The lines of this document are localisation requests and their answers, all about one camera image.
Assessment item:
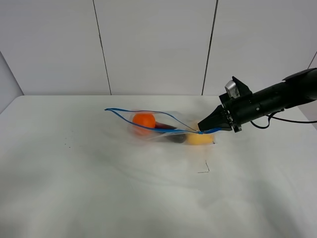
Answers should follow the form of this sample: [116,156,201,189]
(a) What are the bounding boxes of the dark purple eggplant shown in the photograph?
[155,122,187,143]

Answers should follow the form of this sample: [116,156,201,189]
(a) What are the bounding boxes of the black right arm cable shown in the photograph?
[251,109,317,129]

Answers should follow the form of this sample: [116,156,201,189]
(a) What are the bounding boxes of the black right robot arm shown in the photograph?
[198,68,317,133]

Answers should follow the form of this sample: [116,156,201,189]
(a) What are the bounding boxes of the clear blue-zip plastic bag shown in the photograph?
[105,108,220,145]

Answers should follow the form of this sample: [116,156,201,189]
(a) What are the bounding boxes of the yellow pear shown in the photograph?
[186,133,214,145]

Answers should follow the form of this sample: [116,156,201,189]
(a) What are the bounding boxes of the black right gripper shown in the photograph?
[198,76,255,132]

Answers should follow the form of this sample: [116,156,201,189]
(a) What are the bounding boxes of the orange fruit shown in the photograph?
[132,113,156,128]

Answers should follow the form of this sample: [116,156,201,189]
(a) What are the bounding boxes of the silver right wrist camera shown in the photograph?
[225,80,240,99]

